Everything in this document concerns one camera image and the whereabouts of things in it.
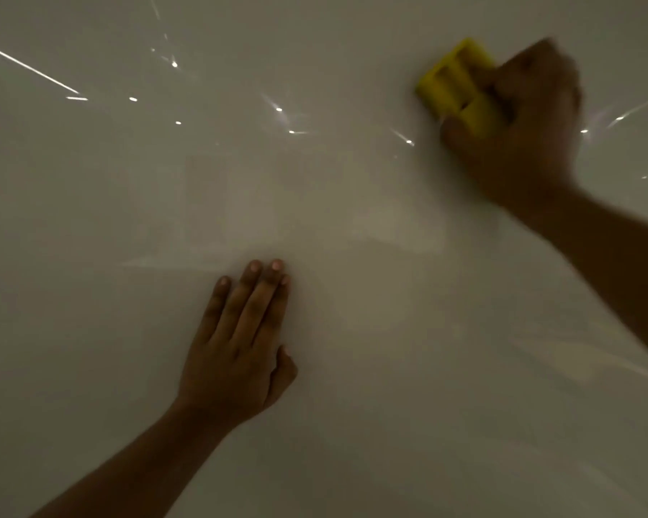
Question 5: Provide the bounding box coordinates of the person's left hand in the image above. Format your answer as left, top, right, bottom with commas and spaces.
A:
174, 258, 299, 428

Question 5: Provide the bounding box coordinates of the person's left forearm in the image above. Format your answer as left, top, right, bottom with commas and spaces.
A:
30, 396, 233, 518

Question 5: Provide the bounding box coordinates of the yellow cleaning sponge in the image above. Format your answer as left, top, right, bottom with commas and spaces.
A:
415, 37, 507, 136

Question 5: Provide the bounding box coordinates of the person's right hand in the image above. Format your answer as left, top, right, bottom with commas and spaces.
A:
441, 37, 585, 228

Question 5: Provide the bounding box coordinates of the person's right forearm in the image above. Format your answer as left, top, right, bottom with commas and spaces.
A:
532, 184, 648, 367

